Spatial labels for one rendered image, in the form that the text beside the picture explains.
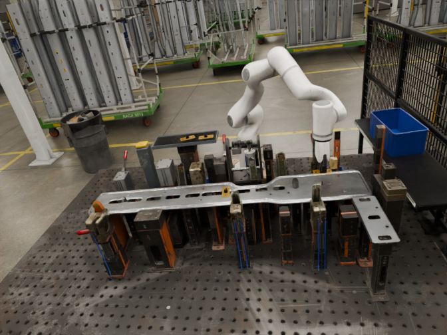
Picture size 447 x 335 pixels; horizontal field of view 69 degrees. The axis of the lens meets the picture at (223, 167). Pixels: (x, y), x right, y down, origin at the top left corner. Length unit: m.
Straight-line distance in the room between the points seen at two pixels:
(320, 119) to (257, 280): 0.78
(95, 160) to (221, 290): 3.13
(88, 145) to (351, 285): 3.47
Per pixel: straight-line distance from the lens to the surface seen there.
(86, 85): 6.05
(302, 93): 1.49
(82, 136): 4.26
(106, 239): 1.65
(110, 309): 1.70
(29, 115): 5.18
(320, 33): 8.58
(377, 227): 1.43
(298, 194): 1.57
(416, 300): 1.61
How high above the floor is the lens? 1.92
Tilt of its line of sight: 30 degrees down
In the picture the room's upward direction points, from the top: 10 degrees counter-clockwise
